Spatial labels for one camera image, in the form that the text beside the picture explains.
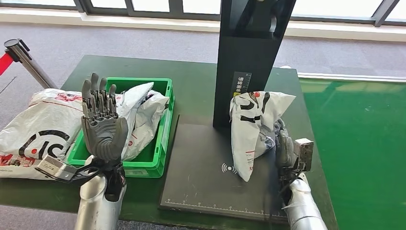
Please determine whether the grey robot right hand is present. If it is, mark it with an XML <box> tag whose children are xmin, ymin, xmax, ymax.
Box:
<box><xmin>274</xmin><ymin>118</ymin><xmax>298</xmax><ymax>170</ymax></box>

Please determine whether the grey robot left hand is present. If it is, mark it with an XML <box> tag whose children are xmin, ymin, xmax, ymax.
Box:
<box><xmin>80</xmin><ymin>72</ymin><xmax>129</xmax><ymax>163</ymax></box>

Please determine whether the small white parcel bag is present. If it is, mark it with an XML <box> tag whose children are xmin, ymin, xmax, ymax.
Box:
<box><xmin>120</xmin><ymin>90</ymin><xmax>170</xmax><ymax>161</ymax></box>

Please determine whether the large white parcel bag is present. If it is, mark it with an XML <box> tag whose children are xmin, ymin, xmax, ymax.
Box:
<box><xmin>0</xmin><ymin>88</ymin><xmax>85</xmax><ymax>181</ymax></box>

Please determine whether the black inbound scanner machine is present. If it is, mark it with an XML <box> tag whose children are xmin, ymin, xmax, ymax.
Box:
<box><xmin>158</xmin><ymin>0</ymin><xmax>297</xmax><ymax>223</ymax></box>

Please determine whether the red barrier belt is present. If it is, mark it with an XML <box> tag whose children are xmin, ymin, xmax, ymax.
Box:
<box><xmin>0</xmin><ymin>52</ymin><xmax>15</xmax><ymax>77</ymax></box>

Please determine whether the green plastic crate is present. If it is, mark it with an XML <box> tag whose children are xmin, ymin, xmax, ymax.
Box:
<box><xmin>67</xmin><ymin>77</ymin><xmax>175</xmax><ymax>178</ymax></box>

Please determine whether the black yellow ruler sticker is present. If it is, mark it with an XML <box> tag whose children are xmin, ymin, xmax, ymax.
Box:
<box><xmin>231</xmin><ymin>71</ymin><xmax>252</xmax><ymax>97</ymax></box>

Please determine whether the dark green table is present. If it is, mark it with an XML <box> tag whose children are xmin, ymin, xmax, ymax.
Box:
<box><xmin>0</xmin><ymin>55</ymin><xmax>338</xmax><ymax>230</ymax></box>

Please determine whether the white window sill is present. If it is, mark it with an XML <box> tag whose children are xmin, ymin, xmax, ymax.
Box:
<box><xmin>0</xmin><ymin>8</ymin><xmax>406</xmax><ymax>43</ymax></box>

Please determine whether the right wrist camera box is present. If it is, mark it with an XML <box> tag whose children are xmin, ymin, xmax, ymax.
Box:
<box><xmin>293</xmin><ymin>138</ymin><xmax>315</xmax><ymax>173</ymax></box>

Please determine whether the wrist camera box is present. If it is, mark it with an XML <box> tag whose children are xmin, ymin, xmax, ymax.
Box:
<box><xmin>34</xmin><ymin>155</ymin><xmax>96</xmax><ymax>184</ymax></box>
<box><xmin>293</xmin><ymin>138</ymin><xmax>315</xmax><ymax>173</ymax></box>

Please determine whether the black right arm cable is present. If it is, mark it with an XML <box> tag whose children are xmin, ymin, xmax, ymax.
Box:
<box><xmin>277</xmin><ymin>172</ymin><xmax>300</xmax><ymax>207</ymax></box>

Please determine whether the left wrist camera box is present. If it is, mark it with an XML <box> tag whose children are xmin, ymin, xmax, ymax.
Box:
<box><xmin>34</xmin><ymin>155</ymin><xmax>96</xmax><ymax>184</ymax></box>

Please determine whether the silver stanchion post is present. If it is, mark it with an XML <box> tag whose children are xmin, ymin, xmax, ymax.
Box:
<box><xmin>4</xmin><ymin>38</ymin><xmax>58</xmax><ymax>90</ymax></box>

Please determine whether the dark window frame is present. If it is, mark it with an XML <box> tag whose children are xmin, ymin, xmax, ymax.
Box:
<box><xmin>0</xmin><ymin>0</ymin><xmax>406</xmax><ymax>28</ymax></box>

